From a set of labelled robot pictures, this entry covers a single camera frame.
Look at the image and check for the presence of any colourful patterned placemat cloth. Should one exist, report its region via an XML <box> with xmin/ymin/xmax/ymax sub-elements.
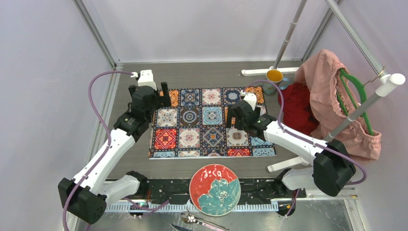
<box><xmin>149</xmin><ymin>87</ymin><xmax>276</xmax><ymax>159</ymax></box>

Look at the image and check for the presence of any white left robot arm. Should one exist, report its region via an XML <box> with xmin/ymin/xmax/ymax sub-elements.
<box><xmin>58</xmin><ymin>82</ymin><xmax>171</xmax><ymax>224</ymax></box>

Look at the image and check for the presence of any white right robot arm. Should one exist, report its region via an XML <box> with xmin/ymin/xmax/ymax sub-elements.
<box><xmin>226</xmin><ymin>100</ymin><xmax>356</xmax><ymax>197</ymax></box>

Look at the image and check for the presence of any blue mug with yellow inside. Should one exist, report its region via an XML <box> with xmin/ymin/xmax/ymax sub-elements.
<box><xmin>262</xmin><ymin>70</ymin><xmax>290</xmax><ymax>95</ymax></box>

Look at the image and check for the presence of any red cloth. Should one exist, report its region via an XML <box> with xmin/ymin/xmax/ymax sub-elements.
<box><xmin>278</xmin><ymin>82</ymin><xmax>319</xmax><ymax>135</ymax></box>

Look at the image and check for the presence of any red plate with teal flower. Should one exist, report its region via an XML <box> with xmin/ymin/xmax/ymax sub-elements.
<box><xmin>189</xmin><ymin>164</ymin><xmax>241</xmax><ymax>217</ymax></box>

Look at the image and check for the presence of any pink fabric garment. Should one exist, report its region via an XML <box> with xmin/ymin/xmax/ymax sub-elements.
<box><xmin>294</xmin><ymin>49</ymin><xmax>382</xmax><ymax>162</ymax></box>

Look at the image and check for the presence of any metal spoon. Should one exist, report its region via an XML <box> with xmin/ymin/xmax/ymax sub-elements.
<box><xmin>180</xmin><ymin>212</ymin><xmax>230</xmax><ymax>231</ymax></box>

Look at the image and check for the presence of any green clothes hanger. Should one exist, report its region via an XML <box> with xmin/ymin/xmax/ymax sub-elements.
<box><xmin>336</xmin><ymin>67</ymin><xmax>373</xmax><ymax>137</ymax></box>

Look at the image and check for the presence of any metal knife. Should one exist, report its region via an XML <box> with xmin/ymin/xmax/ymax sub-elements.
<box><xmin>170</xmin><ymin>224</ymin><xmax>193</xmax><ymax>231</ymax></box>

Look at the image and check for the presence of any white and grey clothes rack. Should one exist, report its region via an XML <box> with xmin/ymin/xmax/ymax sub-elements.
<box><xmin>241</xmin><ymin>0</ymin><xmax>407</xmax><ymax>174</ymax></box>

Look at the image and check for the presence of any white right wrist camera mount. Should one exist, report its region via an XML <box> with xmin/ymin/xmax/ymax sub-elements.
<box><xmin>240</xmin><ymin>90</ymin><xmax>257</xmax><ymax>110</ymax></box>

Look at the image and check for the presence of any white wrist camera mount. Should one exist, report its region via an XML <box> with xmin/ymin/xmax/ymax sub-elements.
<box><xmin>240</xmin><ymin>90</ymin><xmax>257</xmax><ymax>110</ymax></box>
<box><xmin>130</xmin><ymin>69</ymin><xmax>157</xmax><ymax>90</ymax></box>

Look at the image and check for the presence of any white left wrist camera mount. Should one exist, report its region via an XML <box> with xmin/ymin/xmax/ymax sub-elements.
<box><xmin>130</xmin><ymin>69</ymin><xmax>157</xmax><ymax>90</ymax></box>

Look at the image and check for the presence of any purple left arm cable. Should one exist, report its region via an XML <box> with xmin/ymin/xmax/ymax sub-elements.
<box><xmin>61</xmin><ymin>70</ymin><xmax>170</xmax><ymax>231</ymax></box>

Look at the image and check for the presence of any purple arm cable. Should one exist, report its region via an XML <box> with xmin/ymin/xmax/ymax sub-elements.
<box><xmin>61</xmin><ymin>70</ymin><xmax>170</xmax><ymax>231</ymax></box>
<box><xmin>242</xmin><ymin>79</ymin><xmax>368</xmax><ymax>218</ymax></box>

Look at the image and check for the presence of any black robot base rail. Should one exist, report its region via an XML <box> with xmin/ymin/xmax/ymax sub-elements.
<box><xmin>126</xmin><ymin>178</ymin><xmax>296</xmax><ymax>205</ymax></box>

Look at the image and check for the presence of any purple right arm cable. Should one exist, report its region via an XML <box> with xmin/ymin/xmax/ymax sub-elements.
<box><xmin>242</xmin><ymin>79</ymin><xmax>368</xmax><ymax>218</ymax></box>

